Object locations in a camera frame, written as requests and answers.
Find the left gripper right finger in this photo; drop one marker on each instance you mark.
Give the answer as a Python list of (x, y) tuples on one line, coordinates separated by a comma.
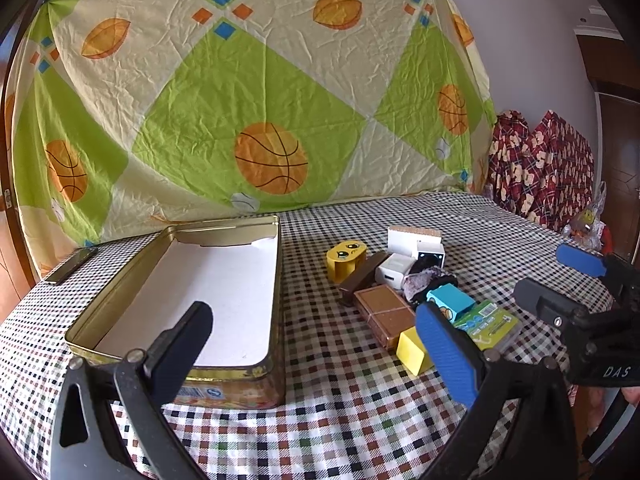
[(541, 443)]

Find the green card pack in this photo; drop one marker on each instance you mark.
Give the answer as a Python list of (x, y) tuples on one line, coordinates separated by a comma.
[(490, 326)]

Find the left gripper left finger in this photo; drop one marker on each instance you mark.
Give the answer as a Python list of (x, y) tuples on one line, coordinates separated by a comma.
[(86, 441)]

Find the brown makeup palette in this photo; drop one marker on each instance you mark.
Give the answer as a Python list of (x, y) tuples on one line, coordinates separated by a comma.
[(386, 314)]

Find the person right hand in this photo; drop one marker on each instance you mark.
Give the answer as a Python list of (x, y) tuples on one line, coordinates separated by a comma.
[(632, 395)]

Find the cyan toy brick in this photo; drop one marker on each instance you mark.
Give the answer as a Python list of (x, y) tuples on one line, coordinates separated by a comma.
[(451, 301)]

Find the checkered tablecloth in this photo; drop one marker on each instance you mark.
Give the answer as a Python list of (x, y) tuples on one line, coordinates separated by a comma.
[(351, 410)]

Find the white box star pattern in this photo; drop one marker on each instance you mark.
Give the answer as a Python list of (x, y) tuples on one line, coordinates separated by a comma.
[(430, 257)]

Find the yellow crying face block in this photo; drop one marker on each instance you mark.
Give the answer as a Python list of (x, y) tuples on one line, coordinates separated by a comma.
[(344, 258)]

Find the red patterned cloth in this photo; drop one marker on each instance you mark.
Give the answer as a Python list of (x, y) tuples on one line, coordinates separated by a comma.
[(542, 174)]

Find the brown wooden door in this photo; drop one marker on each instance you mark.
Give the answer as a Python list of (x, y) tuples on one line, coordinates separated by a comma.
[(613, 72)]

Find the white charger cube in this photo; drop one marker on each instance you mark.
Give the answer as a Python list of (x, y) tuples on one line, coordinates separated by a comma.
[(394, 270)]

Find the yellow cube block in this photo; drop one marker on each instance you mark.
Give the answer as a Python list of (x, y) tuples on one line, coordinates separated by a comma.
[(412, 353)]

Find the white box cork top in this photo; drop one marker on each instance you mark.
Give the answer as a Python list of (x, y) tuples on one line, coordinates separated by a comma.
[(410, 241)]

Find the black phone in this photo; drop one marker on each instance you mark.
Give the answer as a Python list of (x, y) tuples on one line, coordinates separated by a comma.
[(73, 263)]

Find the plastic bag with toy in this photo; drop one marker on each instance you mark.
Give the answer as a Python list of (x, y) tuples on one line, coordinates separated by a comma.
[(586, 227)]

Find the gold metal tin box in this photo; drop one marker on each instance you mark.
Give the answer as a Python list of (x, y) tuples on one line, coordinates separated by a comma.
[(233, 266)]

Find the dark brown wooden bar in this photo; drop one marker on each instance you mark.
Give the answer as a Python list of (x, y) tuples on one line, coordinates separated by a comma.
[(361, 278)]

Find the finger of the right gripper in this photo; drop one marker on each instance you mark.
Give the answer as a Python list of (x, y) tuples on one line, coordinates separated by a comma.
[(583, 262), (549, 306)]

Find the basketball pattern bed sheet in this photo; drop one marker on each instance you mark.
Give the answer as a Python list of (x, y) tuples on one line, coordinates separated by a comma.
[(125, 116)]

